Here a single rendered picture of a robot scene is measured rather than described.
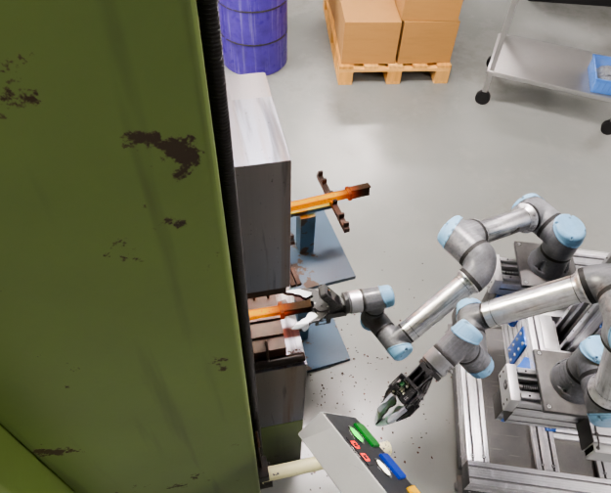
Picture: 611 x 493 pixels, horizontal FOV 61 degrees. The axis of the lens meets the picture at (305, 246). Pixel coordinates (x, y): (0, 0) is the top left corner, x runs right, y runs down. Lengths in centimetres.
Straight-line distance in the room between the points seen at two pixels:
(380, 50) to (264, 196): 344
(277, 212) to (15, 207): 55
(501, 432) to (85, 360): 193
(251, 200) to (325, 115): 310
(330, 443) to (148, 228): 78
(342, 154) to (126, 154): 323
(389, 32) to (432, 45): 37
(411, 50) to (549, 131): 123
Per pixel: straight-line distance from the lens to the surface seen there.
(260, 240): 111
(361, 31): 428
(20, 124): 57
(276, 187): 101
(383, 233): 325
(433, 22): 438
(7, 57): 53
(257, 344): 162
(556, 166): 411
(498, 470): 243
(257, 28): 431
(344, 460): 127
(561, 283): 149
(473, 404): 249
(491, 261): 177
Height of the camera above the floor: 239
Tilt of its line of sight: 50 degrees down
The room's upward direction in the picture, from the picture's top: 3 degrees clockwise
